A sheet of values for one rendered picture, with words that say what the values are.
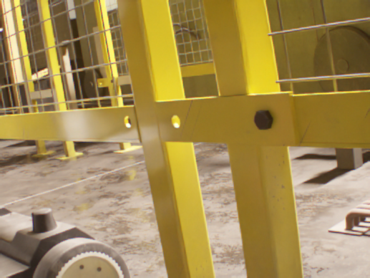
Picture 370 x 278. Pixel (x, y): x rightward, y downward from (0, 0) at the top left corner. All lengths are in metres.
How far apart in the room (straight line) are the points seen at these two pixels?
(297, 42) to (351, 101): 2.19
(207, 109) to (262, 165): 0.09
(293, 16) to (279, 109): 2.15
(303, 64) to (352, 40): 0.35
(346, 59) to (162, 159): 1.85
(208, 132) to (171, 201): 0.13
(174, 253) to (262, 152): 0.23
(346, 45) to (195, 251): 1.84
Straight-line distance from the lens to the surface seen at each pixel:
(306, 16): 2.61
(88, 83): 4.15
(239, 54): 0.55
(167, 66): 0.68
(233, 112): 0.56
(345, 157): 1.95
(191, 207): 0.71
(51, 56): 3.31
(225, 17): 0.55
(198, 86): 3.20
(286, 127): 0.51
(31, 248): 1.01
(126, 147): 3.18
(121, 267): 1.02
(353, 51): 2.43
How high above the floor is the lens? 0.49
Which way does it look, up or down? 8 degrees down
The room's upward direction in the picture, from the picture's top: 10 degrees counter-clockwise
